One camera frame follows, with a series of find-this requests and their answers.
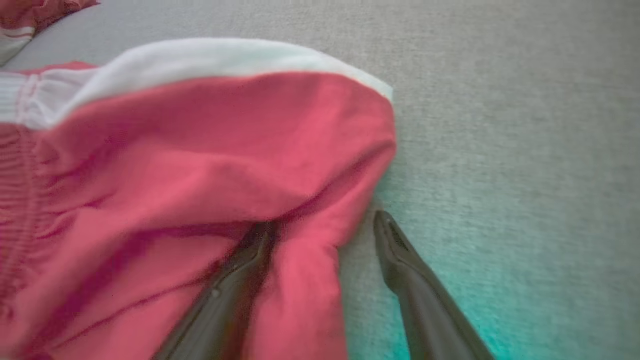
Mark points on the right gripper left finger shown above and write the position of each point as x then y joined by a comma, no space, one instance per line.
220,325

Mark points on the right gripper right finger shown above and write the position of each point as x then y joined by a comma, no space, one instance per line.
430,320

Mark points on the red Bulls basketball shorts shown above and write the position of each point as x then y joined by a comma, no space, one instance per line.
175,165

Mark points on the red white-sleeved jersey shirt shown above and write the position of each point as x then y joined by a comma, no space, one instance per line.
30,12

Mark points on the large grey chaise cushion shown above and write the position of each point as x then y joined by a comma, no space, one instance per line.
500,125

